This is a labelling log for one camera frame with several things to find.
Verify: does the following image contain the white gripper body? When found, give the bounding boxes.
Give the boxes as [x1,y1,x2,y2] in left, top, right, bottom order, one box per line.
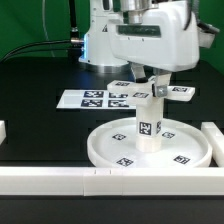
[107,3,199,72]

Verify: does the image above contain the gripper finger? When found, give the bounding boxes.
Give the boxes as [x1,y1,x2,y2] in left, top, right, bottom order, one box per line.
[153,71,172,98]
[131,63,148,83]

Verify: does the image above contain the white cross-shaped table base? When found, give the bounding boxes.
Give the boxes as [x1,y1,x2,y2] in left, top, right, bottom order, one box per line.
[107,78,195,106]

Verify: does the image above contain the white round table top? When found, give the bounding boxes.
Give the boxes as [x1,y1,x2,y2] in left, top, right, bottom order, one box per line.
[87,117,212,168]

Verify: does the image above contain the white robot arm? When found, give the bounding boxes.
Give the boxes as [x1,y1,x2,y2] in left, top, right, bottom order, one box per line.
[80,0,219,97]

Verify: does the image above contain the white marker plate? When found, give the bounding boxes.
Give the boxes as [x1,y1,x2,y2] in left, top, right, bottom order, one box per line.
[57,90,134,110]

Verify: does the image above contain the white right fence bar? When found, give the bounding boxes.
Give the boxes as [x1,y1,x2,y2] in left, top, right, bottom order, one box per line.
[201,122,224,168]

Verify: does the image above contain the white fence bar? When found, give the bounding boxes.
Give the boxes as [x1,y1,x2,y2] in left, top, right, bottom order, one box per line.
[201,122,224,168]
[0,167,224,196]

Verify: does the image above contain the white left fence block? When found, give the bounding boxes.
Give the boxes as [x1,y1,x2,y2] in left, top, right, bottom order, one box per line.
[0,120,6,145]

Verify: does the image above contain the white front fence bar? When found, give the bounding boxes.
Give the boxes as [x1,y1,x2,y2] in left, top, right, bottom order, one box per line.
[0,167,224,196]

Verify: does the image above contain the black cable connector post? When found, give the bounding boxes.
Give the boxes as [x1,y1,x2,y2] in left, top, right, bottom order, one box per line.
[68,0,79,46]

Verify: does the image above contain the black cable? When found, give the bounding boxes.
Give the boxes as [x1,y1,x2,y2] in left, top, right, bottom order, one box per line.
[0,39,84,63]

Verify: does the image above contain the thin white cable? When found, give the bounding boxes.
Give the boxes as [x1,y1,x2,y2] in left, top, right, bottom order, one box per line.
[41,0,56,58]

